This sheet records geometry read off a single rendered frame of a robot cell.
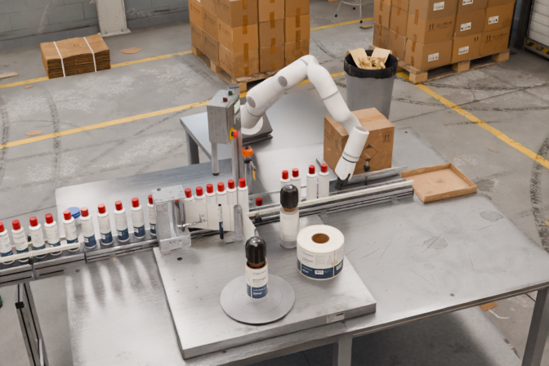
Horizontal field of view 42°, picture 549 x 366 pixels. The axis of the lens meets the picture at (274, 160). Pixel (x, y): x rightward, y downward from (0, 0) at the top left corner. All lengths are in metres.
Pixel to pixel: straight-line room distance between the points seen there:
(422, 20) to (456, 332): 3.69
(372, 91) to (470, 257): 2.74
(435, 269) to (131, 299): 1.32
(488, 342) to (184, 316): 1.65
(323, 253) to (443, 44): 4.36
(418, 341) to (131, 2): 5.94
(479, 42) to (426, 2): 0.88
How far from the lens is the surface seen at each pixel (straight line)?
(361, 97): 5.87
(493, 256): 3.37
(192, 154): 4.57
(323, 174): 3.44
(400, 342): 3.76
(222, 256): 3.19
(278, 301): 2.93
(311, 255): 2.97
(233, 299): 2.95
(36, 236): 3.29
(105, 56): 7.54
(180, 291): 3.03
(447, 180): 3.87
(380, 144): 3.76
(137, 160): 5.79
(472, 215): 3.63
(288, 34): 6.87
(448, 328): 3.88
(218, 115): 3.16
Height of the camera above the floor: 2.82
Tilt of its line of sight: 30 degrees down
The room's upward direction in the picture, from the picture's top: 1 degrees counter-clockwise
